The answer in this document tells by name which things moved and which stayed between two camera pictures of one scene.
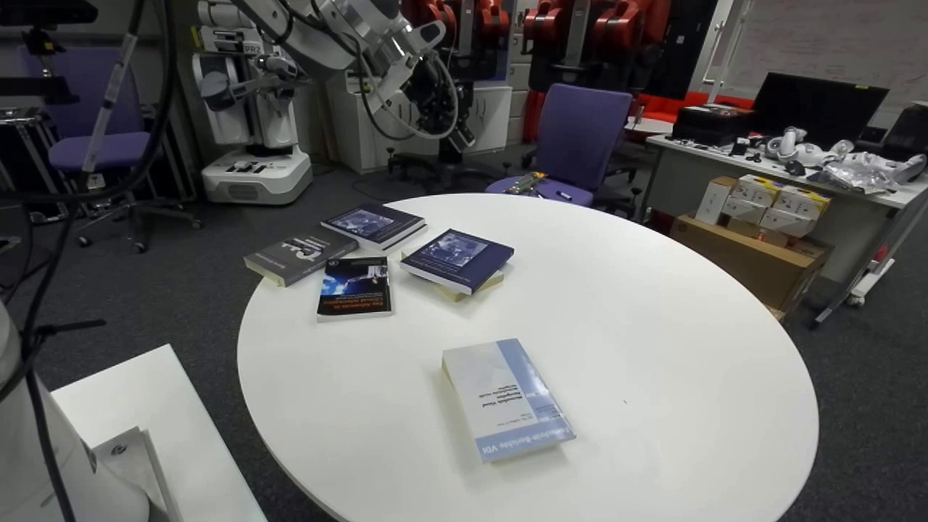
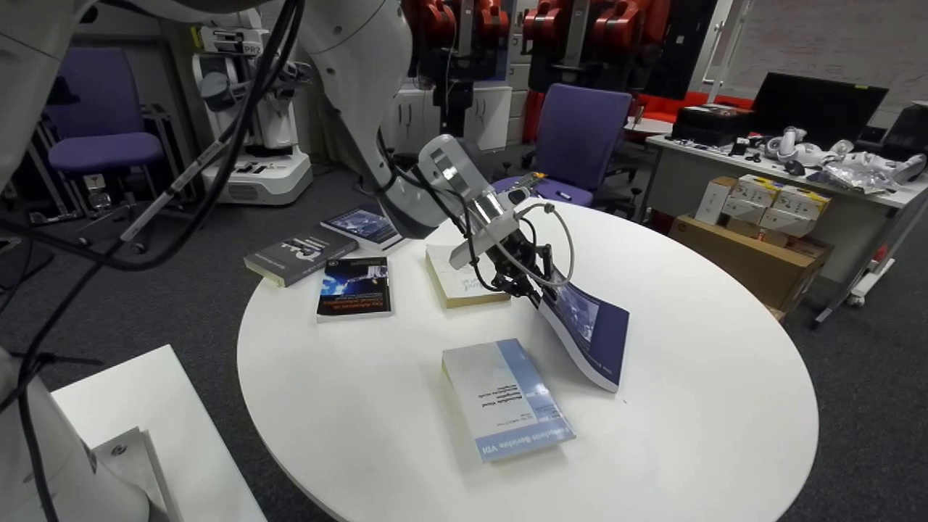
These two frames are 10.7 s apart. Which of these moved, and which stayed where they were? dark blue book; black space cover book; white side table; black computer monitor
Moved: dark blue book
Stayed: black computer monitor; black space cover book; white side table
